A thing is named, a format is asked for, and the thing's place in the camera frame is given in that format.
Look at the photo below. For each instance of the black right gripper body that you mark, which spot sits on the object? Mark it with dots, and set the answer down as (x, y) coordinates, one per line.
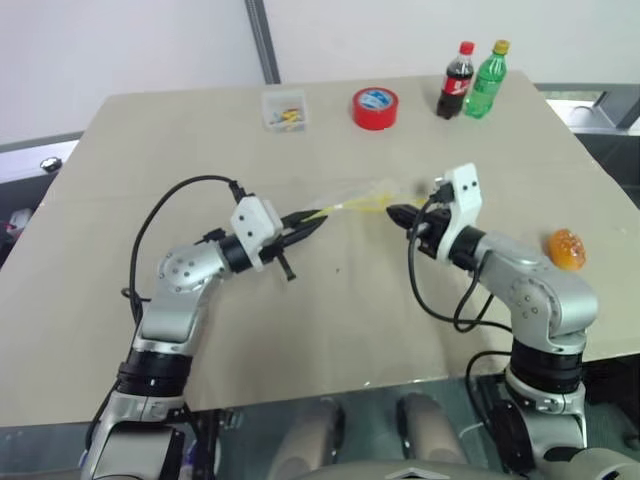
(432, 230)

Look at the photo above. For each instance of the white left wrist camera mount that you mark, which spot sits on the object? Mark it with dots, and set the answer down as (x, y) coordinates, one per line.
(252, 220)

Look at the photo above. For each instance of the orange wrapped snack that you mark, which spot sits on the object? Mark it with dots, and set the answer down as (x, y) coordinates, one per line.
(566, 249)

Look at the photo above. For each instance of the cola bottle with red cap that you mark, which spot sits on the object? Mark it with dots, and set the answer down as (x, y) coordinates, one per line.
(454, 85)

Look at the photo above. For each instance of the green bottle with yellow cap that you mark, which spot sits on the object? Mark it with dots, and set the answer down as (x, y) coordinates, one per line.
(484, 82)

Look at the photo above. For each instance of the red tape roll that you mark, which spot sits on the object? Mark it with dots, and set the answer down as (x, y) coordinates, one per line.
(376, 107)

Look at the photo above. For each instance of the clear plastic zip bag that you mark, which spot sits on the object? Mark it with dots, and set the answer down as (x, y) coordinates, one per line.
(360, 200)

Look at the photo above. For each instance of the clear plastic box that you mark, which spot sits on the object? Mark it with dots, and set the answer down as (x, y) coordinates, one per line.
(283, 111)

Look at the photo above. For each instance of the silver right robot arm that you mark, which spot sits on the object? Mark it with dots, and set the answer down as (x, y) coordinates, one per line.
(535, 285)

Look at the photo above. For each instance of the small black white object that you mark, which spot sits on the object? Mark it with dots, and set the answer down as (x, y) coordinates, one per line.
(50, 164)

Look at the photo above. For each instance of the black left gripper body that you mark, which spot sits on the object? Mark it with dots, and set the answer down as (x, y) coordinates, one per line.
(283, 235)

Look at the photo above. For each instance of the small colourful pieces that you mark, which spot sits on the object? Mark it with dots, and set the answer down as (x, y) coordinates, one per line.
(286, 118)

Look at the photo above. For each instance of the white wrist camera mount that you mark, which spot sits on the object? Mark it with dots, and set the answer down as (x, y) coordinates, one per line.
(252, 220)
(465, 200)

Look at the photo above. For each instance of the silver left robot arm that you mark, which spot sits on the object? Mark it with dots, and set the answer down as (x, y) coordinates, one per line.
(180, 280)

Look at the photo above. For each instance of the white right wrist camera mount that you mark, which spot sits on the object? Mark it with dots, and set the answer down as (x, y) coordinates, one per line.
(465, 200)

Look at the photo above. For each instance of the grey metal pillar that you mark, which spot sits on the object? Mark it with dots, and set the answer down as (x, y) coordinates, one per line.
(263, 40)

